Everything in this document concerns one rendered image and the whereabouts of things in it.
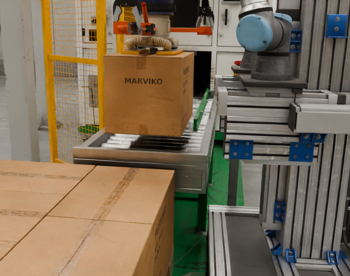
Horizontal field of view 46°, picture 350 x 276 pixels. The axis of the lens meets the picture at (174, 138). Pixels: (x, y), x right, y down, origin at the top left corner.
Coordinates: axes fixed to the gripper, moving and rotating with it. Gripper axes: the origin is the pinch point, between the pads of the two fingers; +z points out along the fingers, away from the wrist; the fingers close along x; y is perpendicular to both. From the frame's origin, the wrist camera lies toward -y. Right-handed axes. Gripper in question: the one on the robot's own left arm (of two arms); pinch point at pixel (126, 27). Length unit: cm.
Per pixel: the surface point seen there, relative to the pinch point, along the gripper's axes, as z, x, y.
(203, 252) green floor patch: 121, -33, 38
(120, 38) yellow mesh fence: 7, 44, 149
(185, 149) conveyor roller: 67, -19, 58
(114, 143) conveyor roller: 68, 26, 65
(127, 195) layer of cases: 67, -4, -16
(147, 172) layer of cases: 67, -6, 13
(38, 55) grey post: 30, 189, 306
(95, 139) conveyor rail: 62, 32, 49
